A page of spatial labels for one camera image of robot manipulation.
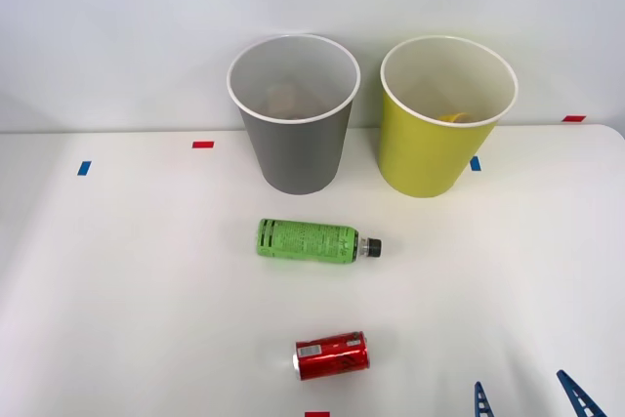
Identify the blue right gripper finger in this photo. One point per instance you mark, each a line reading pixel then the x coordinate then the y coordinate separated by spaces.
pixel 481 402
pixel 583 400

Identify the red drink can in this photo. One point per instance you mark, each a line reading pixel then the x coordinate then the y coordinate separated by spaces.
pixel 337 356

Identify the green label plastic bottle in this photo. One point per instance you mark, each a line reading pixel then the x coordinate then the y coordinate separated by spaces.
pixel 307 240

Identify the yellow-green plastic waste bin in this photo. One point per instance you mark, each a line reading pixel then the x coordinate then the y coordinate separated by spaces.
pixel 425 158

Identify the yellow bottle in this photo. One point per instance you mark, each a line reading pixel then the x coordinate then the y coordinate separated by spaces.
pixel 454 117

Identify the grey plastic waste bin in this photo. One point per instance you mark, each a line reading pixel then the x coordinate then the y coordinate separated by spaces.
pixel 298 153

